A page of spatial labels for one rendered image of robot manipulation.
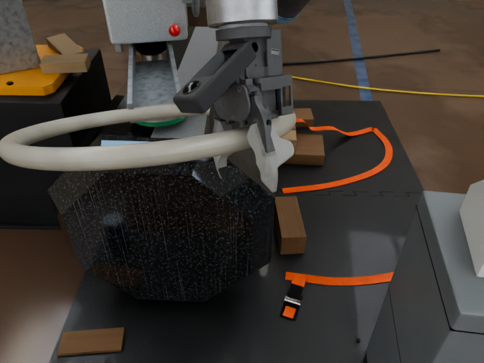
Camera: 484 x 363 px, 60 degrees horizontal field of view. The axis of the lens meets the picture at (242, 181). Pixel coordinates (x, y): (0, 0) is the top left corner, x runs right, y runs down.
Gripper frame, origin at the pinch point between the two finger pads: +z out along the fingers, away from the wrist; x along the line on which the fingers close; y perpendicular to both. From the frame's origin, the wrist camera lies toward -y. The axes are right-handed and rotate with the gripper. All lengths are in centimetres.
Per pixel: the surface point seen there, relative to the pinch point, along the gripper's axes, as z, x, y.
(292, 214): 62, 94, 108
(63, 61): -20, 158, 31
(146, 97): -9, 53, 15
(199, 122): 4, 77, 46
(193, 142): -6.9, -0.1, -7.3
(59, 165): -5.5, 9.9, -20.6
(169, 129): 5, 80, 36
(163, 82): -12, 57, 22
